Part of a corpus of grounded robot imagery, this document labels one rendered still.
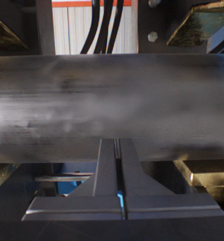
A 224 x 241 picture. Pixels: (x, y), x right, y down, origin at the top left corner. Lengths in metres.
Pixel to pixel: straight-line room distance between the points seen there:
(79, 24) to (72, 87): 2.19
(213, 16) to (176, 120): 0.24
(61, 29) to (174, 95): 2.26
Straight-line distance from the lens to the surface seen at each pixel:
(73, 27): 2.44
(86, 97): 0.26
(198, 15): 0.42
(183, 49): 0.56
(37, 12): 0.58
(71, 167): 0.71
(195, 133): 0.30
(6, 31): 0.48
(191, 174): 0.37
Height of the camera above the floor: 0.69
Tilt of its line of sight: 1 degrees down
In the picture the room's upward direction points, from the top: 91 degrees counter-clockwise
